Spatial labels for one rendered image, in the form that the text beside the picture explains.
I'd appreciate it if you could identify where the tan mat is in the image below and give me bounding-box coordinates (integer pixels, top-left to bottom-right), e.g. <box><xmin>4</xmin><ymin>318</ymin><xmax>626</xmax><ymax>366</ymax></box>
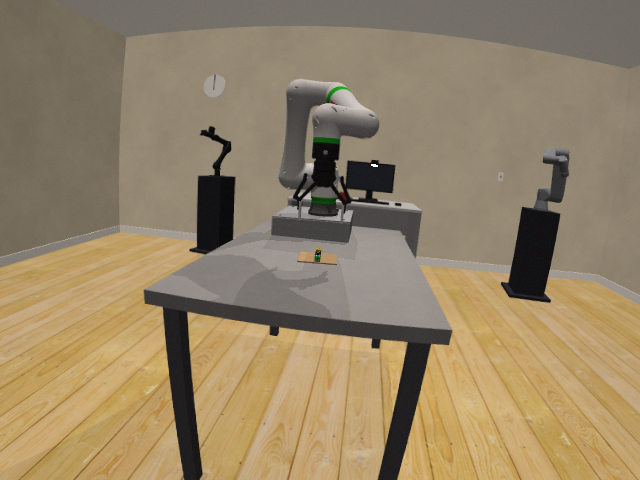
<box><xmin>297</xmin><ymin>251</ymin><xmax>337</xmax><ymax>265</ymax></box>

